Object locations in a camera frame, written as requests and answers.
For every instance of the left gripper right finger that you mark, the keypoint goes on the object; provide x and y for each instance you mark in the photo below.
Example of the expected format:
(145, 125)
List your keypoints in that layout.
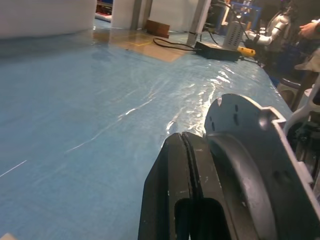
(210, 180)

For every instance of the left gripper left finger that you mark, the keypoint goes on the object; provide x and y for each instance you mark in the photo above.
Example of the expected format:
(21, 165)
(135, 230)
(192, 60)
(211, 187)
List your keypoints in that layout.
(160, 187)

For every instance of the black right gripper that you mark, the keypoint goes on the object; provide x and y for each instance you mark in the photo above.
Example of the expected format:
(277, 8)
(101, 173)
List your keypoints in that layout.
(306, 142)

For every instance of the silver motor stator housing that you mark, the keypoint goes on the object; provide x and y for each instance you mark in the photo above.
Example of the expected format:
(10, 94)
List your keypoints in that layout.
(250, 140)

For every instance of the bystander bare hand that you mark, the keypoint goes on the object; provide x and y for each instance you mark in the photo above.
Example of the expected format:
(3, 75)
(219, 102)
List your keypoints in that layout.
(312, 29)

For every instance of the pale cloth garment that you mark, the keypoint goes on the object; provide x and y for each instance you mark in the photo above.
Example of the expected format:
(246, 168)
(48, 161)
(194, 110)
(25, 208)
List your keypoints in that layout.
(310, 62)

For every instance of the yellow power strip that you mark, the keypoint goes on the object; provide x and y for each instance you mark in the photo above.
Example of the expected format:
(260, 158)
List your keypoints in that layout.
(247, 51)

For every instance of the blue plastic-covered table mat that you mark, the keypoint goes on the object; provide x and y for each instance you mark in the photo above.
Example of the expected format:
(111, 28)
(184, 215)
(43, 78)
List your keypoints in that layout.
(75, 112)

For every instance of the white humanoid robot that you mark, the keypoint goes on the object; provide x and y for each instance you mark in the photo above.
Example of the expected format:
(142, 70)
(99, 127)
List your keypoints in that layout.
(275, 27)

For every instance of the black power adapter brick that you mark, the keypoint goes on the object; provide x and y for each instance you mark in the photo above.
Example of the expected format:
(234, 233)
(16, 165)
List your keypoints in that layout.
(215, 51)

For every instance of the grey perforated metal device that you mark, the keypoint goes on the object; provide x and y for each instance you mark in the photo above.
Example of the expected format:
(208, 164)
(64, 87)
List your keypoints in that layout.
(233, 35)

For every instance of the brown sheet with yellow tape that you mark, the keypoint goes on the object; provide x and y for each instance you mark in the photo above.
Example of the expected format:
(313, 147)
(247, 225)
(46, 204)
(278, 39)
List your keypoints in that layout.
(140, 46)

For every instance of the white stand pole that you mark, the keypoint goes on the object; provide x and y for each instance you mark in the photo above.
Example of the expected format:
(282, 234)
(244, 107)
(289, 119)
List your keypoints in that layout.
(198, 22)

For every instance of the brown wooden box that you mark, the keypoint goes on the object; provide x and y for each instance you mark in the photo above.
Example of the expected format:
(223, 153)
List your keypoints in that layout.
(157, 28)

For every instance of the white upright panel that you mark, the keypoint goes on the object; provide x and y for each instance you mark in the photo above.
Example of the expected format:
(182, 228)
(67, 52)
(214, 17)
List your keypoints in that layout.
(123, 12)

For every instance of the white foam backdrop board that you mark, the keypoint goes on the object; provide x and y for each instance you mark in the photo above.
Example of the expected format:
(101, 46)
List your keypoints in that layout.
(45, 17)

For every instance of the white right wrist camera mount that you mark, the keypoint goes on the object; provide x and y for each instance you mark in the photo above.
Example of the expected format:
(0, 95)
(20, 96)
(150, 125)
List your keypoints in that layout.
(312, 105)

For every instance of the blue metal frame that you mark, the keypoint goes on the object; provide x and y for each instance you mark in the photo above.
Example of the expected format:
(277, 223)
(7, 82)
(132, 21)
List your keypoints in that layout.
(246, 10)

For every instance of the grey metal post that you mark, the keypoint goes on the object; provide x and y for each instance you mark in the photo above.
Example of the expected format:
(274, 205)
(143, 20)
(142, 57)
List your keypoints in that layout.
(142, 12)

